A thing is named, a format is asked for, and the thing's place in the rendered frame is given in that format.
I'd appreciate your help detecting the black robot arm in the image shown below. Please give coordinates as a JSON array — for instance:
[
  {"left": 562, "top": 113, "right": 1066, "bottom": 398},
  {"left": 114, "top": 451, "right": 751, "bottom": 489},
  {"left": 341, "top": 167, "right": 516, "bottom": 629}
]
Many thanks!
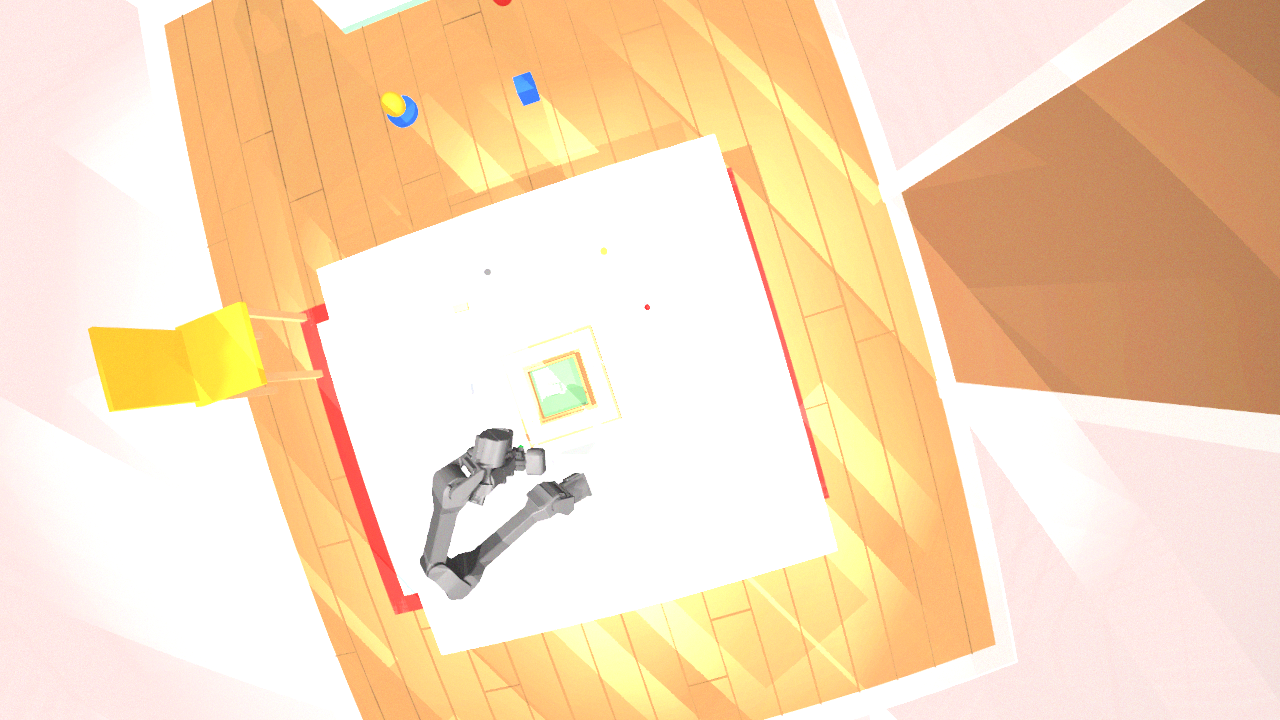
[{"left": 419, "top": 428, "right": 593, "bottom": 601}]

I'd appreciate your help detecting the orange square board ring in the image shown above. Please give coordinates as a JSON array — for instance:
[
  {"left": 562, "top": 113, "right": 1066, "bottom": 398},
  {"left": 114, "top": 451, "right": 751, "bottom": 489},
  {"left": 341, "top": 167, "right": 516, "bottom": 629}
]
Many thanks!
[{"left": 500, "top": 325, "right": 622, "bottom": 448}]

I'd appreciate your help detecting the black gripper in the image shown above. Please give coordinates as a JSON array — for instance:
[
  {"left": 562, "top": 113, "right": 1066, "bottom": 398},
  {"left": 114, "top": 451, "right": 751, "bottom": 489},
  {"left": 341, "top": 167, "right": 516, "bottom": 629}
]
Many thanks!
[{"left": 500, "top": 447, "right": 547, "bottom": 484}]

